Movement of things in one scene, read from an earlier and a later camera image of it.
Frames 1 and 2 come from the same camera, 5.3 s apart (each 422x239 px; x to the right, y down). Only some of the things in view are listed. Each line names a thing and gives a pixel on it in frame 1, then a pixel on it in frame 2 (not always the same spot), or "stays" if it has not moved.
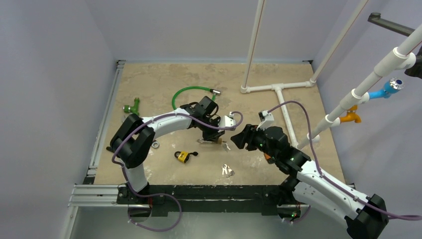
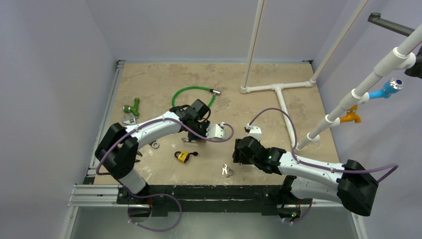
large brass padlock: (218, 141) to (186, 139)
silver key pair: (225, 168) stays
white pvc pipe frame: (404, 56) stays
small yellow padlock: (183, 157) stays
